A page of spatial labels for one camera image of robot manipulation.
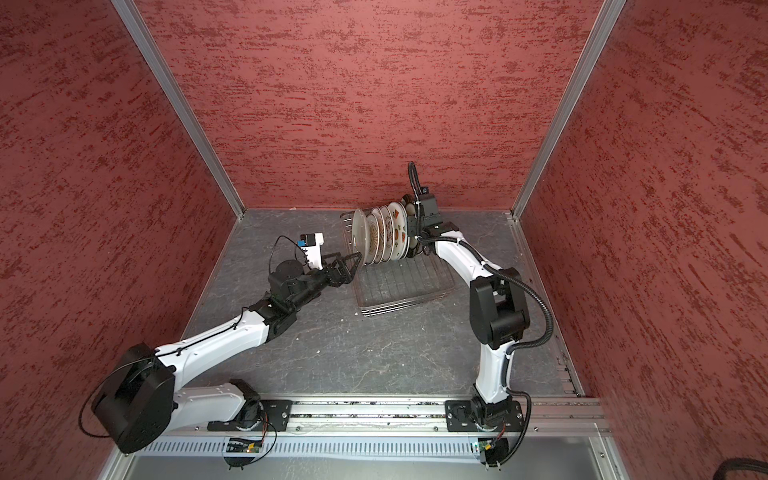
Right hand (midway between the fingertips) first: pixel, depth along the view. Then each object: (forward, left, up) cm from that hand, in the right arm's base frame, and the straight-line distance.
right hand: (415, 224), depth 96 cm
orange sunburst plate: (-4, +14, -2) cm, 15 cm away
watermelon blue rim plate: (-4, +4, -3) cm, 7 cm away
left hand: (-18, +19, +6) cm, 27 cm away
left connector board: (-57, +46, -18) cm, 75 cm away
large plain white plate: (+2, +19, -9) cm, 21 cm away
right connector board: (-60, -16, -18) cm, 65 cm away
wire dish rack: (-13, +1, -16) cm, 21 cm away
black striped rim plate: (+6, +1, +2) cm, 6 cm away
